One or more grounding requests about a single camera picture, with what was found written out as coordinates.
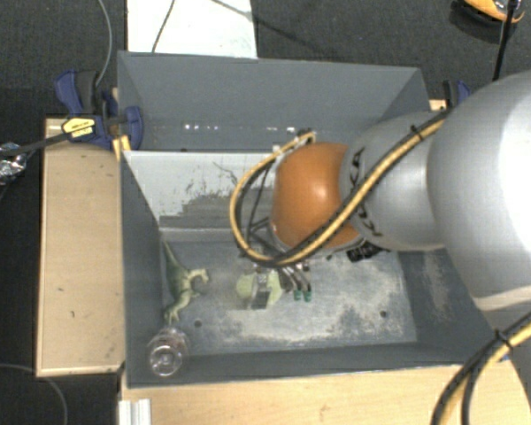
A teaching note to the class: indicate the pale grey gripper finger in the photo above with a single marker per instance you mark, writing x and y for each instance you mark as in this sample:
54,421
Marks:
261,294

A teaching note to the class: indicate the pale green toy food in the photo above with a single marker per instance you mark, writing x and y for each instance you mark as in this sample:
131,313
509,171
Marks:
244,287

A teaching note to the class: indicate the green toy dinosaur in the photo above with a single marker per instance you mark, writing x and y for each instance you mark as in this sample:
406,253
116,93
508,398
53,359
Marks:
181,281

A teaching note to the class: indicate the clear glass cup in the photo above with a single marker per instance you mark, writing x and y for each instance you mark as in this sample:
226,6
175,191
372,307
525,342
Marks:
167,352

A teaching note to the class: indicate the grey metal bin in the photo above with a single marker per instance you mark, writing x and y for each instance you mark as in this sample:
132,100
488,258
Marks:
230,100

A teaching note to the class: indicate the pale wood flat board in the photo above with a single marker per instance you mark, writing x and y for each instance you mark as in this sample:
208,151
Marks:
79,246

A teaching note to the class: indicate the black cylinder on white bracket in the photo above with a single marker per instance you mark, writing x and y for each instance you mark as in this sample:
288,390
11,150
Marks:
363,252

